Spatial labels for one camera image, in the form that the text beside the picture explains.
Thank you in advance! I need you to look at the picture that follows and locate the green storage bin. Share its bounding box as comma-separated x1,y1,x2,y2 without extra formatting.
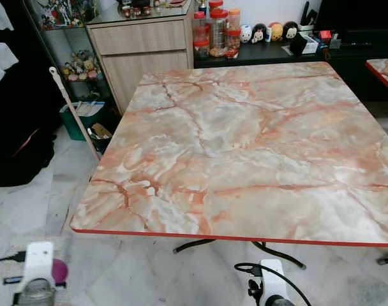
59,100,107,142

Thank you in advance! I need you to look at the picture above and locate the black television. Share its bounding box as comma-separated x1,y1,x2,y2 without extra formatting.
314,0,388,47

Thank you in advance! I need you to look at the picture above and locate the marble-pattern table with red edge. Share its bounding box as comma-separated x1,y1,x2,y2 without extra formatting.
70,61,388,249

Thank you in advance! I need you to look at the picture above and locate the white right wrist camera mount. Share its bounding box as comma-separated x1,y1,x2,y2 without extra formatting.
260,258,288,301

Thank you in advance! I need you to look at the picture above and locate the yellow plush toy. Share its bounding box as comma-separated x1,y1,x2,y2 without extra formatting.
268,22,285,43

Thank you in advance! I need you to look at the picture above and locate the light wooden drawer cabinet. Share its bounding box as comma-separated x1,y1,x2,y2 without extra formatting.
86,5,196,114

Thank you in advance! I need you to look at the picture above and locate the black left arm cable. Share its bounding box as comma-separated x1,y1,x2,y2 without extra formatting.
0,251,26,286

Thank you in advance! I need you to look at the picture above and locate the glass shelf with figurines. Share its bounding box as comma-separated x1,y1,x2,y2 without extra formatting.
23,0,121,106

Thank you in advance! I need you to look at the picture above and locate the black plush toy with bow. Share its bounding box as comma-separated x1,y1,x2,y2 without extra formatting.
252,24,269,44

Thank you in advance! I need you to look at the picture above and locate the white plush toy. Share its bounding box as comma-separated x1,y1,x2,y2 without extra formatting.
239,24,255,44

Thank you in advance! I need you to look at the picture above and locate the white stick handle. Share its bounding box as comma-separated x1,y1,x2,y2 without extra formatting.
48,66,103,161

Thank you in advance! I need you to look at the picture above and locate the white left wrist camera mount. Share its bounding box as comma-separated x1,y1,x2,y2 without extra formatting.
21,240,56,292

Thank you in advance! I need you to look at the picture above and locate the black box device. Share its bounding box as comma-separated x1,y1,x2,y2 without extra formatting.
289,31,320,55

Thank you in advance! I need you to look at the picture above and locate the orange-lid plastic jar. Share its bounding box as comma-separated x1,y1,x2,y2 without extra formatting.
227,8,243,57

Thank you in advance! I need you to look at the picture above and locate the tall red-lid plastic jar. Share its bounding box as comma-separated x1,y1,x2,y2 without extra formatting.
209,9,229,56

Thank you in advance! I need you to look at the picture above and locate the white hanging cloth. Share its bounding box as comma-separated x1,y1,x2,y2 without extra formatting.
0,42,20,84

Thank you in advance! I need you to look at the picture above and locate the black small waste bin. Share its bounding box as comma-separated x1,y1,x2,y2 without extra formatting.
87,122,114,155

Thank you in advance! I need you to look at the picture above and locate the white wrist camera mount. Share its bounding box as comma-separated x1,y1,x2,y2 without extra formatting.
260,258,288,301
21,240,56,292

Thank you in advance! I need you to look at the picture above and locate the small marble-pattern side table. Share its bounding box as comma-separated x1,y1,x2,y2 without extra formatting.
365,59,388,98

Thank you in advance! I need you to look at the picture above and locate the slim red-lid plastic jar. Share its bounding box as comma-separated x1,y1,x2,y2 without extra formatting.
193,11,210,59

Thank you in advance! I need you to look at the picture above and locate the black fabric heap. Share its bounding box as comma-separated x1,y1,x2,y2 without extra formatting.
0,25,62,187

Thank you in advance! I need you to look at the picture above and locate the magenta round object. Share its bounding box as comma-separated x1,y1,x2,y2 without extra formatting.
51,258,69,286

